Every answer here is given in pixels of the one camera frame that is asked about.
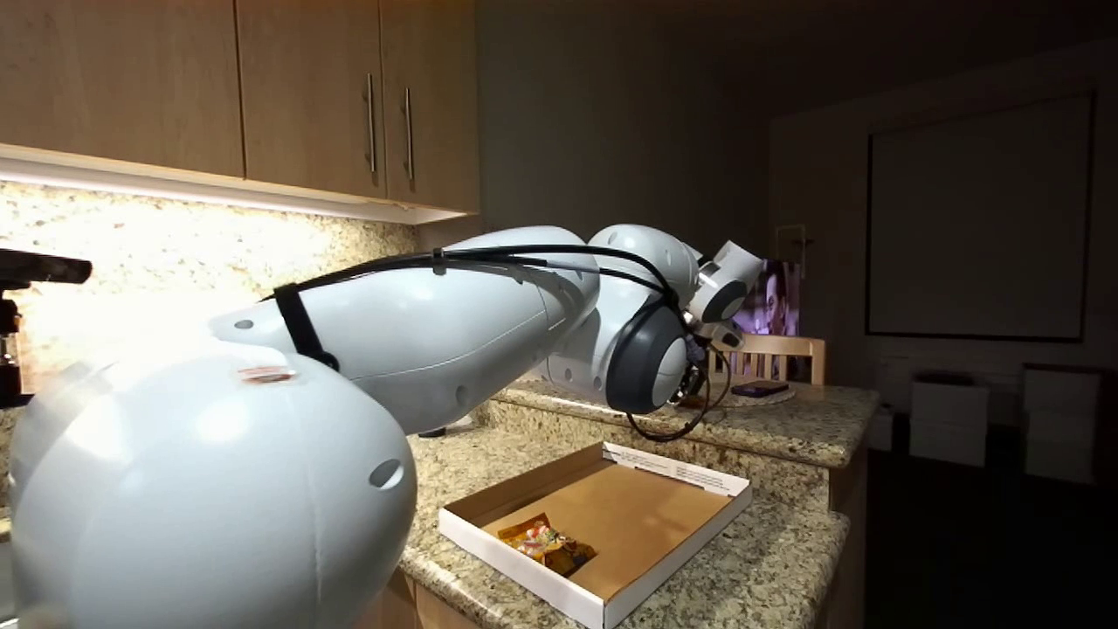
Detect white cube stool left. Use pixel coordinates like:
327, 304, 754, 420
909, 376, 989, 467

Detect wooden upper cabinets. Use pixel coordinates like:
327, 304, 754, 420
0, 0, 479, 222

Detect black phone on placemat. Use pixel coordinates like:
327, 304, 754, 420
731, 381, 790, 398

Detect black camera on stand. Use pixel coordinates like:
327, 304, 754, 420
0, 247, 91, 409

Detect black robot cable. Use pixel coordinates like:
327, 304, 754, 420
270, 240, 736, 444

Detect wooden chair near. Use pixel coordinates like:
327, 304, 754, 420
727, 337, 829, 383

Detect white cube stool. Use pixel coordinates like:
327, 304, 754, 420
1024, 368, 1101, 482
909, 376, 989, 467

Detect wall projection screen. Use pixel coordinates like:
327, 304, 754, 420
862, 93, 1095, 344

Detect white cube stool right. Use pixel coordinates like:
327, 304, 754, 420
1024, 368, 1101, 482

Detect purple lit decoration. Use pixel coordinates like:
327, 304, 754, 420
733, 222, 809, 337

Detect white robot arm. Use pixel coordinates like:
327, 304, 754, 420
11, 222, 761, 629

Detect shallow cardboard box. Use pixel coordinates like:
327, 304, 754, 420
439, 444, 751, 629

